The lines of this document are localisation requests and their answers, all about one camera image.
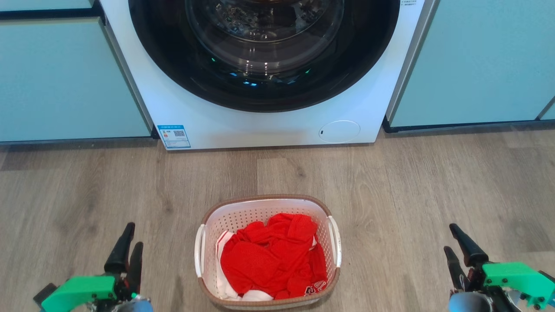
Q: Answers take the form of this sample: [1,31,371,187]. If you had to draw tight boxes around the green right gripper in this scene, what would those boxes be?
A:
[444,224,555,312]

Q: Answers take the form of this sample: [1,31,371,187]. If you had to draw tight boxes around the round white filter cover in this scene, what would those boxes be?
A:
[319,120,361,144]

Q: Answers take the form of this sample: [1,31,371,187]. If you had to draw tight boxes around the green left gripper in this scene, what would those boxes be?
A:
[34,223,144,312]

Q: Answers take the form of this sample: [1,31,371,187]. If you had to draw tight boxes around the wide pale green cabinet door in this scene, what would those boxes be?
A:
[389,0,555,127]

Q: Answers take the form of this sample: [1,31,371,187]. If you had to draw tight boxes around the round black glass washer door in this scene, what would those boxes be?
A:
[128,0,401,113]

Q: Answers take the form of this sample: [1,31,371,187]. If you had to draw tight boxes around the blue energy label sticker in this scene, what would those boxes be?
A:
[157,125,191,150]

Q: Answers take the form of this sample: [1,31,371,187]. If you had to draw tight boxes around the white front-load washing machine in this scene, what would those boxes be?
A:
[100,0,436,151]

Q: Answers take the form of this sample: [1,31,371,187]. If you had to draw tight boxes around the red mesh garment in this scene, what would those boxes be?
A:
[220,213,328,300]

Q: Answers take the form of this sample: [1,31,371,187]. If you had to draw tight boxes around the white brown-rimmed laundry basket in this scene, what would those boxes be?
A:
[194,194,343,311]

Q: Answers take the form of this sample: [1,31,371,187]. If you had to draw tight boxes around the tall pale green cabinet drawer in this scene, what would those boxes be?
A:
[0,18,151,143]

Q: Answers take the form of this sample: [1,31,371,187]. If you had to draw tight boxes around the short pale green cabinet drawer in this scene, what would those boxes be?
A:
[0,0,95,10]

